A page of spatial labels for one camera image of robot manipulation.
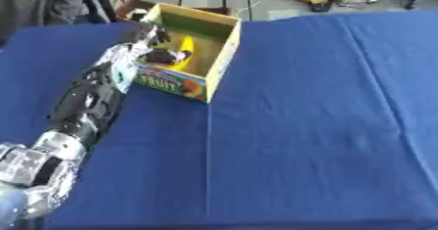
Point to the person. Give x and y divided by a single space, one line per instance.
40 2

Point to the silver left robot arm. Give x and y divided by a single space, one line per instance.
85 103

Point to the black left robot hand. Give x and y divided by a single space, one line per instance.
149 36

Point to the tan cardboard box green inside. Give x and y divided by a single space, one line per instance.
219 56

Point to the brown cardboard box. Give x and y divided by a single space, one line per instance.
132 9

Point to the yellow toy banana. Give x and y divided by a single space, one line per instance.
186 53

